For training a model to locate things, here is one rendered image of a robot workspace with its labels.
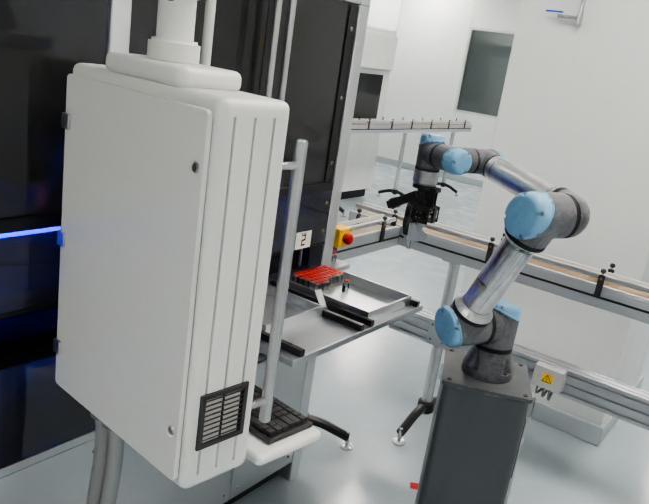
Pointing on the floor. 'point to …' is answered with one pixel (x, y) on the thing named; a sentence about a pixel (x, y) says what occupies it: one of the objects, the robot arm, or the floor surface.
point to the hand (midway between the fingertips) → (407, 244)
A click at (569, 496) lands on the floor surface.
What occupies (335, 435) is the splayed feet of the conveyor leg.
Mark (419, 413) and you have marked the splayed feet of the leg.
